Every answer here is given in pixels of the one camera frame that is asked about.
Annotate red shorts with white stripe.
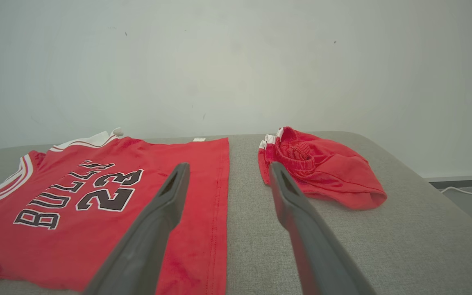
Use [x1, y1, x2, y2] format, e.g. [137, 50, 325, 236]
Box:
[257, 126, 388, 211]

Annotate white floor cable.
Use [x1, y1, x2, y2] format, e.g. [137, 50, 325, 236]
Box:
[440, 185, 472, 197]

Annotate red Bulls 23 jersey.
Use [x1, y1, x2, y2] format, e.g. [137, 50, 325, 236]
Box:
[0, 127, 231, 295]

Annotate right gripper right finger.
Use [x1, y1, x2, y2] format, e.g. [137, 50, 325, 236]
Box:
[268, 161, 378, 295]

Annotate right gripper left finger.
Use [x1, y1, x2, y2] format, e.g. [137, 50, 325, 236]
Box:
[82, 162, 191, 295]

